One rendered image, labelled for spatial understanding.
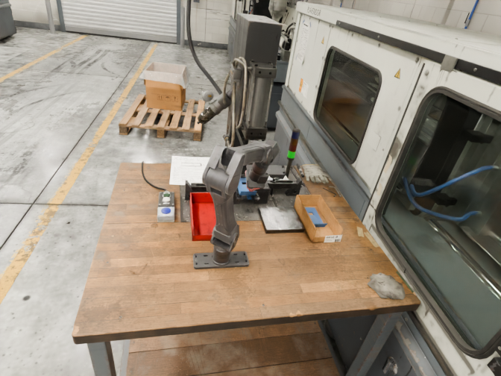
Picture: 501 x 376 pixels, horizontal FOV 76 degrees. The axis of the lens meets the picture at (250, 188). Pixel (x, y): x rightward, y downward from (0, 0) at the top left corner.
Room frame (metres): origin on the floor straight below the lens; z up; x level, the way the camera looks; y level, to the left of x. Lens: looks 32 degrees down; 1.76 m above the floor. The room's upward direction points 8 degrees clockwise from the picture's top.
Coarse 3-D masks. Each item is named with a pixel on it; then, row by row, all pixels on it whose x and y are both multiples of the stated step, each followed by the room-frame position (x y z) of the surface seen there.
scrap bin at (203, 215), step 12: (192, 192) 1.17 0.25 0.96; (204, 192) 1.18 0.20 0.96; (192, 204) 1.15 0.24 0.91; (204, 204) 1.17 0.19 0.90; (192, 216) 1.00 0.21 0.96; (204, 216) 1.08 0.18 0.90; (192, 228) 0.93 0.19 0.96; (204, 228) 1.01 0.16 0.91; (192, 240) 0.93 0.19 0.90; (204, 240) 0.94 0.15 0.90
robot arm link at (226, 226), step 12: (216, 168) 0.81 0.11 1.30; (216, 180) 0.77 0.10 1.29; (216, 192) 0.79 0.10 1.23; (216, 204) 0.80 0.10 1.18; (228, 204) 0.80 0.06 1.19; (216, 216) 0.82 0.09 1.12; (228, 216) 0.81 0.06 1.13; (216, 228) 0.84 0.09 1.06; (228, 228) 0.82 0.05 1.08; (228, 240) 0.82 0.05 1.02
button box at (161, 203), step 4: (144, 176) 1.32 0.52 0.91; (152, 184) 1.26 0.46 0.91; (156, 188) 1.24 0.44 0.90; (160, 188) 1.24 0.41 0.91; (160, 192) 1.17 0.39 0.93; (164, 192) 1.18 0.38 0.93; (168, 192) 1.18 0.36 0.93; (172, 192) 1.19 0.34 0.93; (160, 196) 1.15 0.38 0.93; (172, 196) 1.16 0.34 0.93; (160, 200) 1.12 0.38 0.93; (172, 200) 1.13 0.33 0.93; (160, 204) 1.09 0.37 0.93; (164, 204) 1.09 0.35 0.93; (168, 204) 1.10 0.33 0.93; (172, 204) 1.10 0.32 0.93
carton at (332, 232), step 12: (300, 204) 1.20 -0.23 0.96; (312, 204) 1.28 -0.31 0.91; (324, 204) 1.23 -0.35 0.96; (300, 216) 1.17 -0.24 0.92; (324, 216) 1.20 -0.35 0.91; (312, 228) 1.05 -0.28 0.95; (324, 228) 1.12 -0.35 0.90; (336, 228) 1.09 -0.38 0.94; (312, 240) 1.02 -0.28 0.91; (324, 240) 1.04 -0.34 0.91; (336, 240) 1.05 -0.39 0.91
